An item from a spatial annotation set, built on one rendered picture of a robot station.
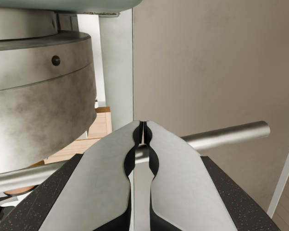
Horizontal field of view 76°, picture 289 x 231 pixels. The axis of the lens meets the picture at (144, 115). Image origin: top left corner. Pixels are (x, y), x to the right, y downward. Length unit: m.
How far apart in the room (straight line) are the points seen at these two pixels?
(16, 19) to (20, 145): 0.13
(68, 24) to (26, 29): 0.28
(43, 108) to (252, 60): 1.77
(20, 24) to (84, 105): 0.11
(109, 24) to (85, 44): 0.58
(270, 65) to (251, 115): 0.49
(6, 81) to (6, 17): 0.07
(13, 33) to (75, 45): 0.06
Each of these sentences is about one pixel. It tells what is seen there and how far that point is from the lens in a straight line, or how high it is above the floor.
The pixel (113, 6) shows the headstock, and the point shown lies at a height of 1.21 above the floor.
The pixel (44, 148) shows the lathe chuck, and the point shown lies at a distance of 0.24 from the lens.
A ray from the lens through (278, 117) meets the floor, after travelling 2.38.
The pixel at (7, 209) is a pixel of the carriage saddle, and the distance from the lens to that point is 0.87.
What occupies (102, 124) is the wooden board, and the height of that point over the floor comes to 0.89.
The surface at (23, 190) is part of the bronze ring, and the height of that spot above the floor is 1.12.
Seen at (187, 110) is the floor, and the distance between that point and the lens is 1.72.
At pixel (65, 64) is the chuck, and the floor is 1.17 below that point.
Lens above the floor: 1.39
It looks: 60 degrees down
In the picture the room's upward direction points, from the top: 156 degrees clockwise
